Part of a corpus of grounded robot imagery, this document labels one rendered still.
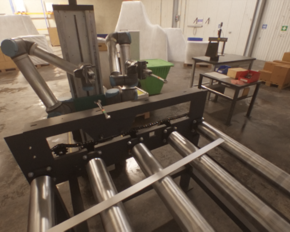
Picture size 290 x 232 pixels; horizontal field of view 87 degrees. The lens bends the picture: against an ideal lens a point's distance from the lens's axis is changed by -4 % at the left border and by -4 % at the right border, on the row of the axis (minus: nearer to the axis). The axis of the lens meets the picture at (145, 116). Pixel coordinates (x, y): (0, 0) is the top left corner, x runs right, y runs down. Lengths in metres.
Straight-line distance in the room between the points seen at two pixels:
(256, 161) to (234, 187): 0.29
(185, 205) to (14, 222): 1.73
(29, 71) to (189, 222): 1.40
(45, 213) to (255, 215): 0.92
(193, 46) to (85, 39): 6.19
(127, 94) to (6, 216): 1.73
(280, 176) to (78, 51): 1.82
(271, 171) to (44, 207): 1.18
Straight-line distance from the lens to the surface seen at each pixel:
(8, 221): 2.21
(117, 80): 1.34
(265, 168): 1.17
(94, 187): 0.91
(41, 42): 8.87
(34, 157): 1.06
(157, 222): 1.79
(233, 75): 3.50
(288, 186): 1.15
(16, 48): 1.47
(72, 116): 0.96
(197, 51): 7.58
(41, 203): 0.93
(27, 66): 1.48
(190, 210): 0.81
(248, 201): 0.94
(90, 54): 1.78
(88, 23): 1.73
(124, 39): 1.76
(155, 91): 3.75
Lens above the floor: 1.60
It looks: 30 degrees down
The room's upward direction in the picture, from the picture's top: straight up
